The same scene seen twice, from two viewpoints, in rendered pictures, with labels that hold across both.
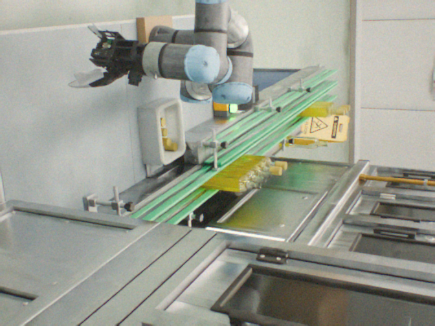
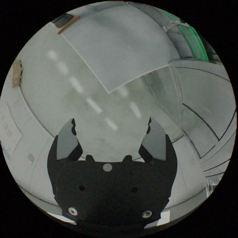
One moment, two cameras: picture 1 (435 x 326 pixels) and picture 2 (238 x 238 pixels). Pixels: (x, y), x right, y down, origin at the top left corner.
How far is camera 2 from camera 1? 137 cm
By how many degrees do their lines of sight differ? 98
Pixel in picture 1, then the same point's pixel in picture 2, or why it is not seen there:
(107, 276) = (230, 147)
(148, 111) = (97, 7)
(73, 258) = (222, 118)
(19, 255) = (205, 108)
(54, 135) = (134, 40)
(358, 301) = not seen: outside the picture
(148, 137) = (110, 4)
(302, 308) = not seen: outside the picture
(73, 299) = (221, 153)
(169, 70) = not seen: outside the picture
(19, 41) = (99, 73)
